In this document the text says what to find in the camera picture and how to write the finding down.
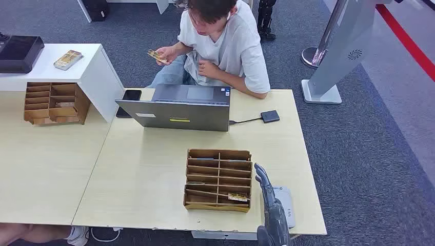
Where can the autumn print hotel card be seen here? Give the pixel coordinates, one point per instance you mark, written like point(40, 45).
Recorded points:
point(238, 197)
point(156, 56)

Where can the small black external drive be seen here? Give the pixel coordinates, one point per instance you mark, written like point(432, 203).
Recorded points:
point(270, 116)

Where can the cardboard organizer two slot columns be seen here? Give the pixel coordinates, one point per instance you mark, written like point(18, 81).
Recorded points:
point(204, 190)

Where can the bystander's bare leg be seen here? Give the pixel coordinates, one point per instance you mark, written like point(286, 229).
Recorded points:
point(30, 233)

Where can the pale grey card reader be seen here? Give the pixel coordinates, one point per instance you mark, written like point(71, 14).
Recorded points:
point(287, 203)

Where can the chrome stanchion post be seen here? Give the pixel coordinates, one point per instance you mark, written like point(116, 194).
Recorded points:
point(311, 56)

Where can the black robot legs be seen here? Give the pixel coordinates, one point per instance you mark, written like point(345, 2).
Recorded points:
point(266, 20)

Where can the white desk riser shelf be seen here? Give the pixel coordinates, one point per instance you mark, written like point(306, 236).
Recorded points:
point(98, 78)

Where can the silver kiosk stand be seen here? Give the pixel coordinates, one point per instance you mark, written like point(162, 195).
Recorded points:
point(339, 51)

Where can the person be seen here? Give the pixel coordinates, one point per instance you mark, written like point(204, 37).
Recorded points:
point(234, 47)

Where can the person's left hand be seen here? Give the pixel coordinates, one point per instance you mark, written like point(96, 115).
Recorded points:
point(209, 69)

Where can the person's right forearm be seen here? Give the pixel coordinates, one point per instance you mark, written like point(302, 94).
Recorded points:
point(183, 50)

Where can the person's right hand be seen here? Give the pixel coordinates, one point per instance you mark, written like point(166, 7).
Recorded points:
point(167, 54)

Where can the black box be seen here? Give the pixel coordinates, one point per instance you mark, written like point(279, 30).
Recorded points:
point(97, 9)

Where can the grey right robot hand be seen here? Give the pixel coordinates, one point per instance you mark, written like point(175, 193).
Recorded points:
point(275, 217)

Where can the white sneaker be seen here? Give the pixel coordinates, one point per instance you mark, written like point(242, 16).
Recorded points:
point(78, 236)

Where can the small black knob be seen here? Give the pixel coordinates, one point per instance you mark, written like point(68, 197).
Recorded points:
point(3, 36)

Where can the cardboard organizer with wide compartments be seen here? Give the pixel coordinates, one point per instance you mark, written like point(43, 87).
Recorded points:
point(81, 102)

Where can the white box under desk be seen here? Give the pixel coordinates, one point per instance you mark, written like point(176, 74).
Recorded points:
point(224, 235)

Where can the person's left forearm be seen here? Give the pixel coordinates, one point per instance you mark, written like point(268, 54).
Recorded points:
point(241, 85)

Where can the black tray device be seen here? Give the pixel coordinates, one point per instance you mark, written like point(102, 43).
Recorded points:
point(18, 54)

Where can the stack of hotel cards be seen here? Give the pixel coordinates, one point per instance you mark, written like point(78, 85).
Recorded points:
point(68, 59)

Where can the grey laptop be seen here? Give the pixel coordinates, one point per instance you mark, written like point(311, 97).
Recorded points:
point(183, 115)

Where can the black smartphone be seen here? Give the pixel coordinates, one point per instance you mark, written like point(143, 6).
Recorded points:
point(129, 102)

